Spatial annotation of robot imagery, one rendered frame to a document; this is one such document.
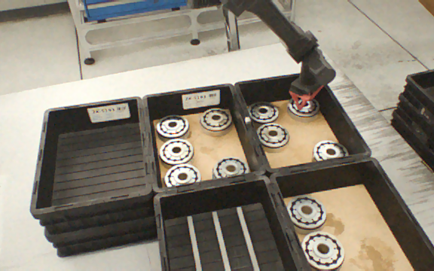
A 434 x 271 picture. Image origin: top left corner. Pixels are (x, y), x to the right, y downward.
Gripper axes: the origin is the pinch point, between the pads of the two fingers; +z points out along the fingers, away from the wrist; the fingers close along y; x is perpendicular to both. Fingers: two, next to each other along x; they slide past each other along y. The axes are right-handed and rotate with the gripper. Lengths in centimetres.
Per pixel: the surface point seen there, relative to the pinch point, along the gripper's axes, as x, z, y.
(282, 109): 6.0, 4.2, -3.3
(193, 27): 153, 70, 98
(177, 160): 14.7, 1.0, -45.0
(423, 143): -30, 50, 64
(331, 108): -9.2, -1.9, 0.6
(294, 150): -7.6, 4.3, -16.7
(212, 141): 14.0, 4.0, -30.4
